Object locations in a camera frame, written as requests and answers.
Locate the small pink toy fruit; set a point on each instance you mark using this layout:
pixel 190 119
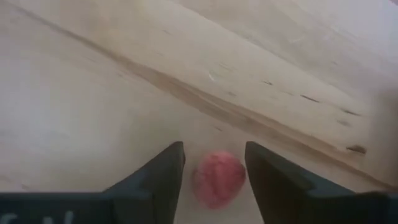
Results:
pixel 217 180

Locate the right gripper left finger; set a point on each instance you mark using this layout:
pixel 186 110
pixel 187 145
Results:
pixel 155 186

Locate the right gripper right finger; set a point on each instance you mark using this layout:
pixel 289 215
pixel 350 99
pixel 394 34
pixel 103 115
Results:
pixel 280 193

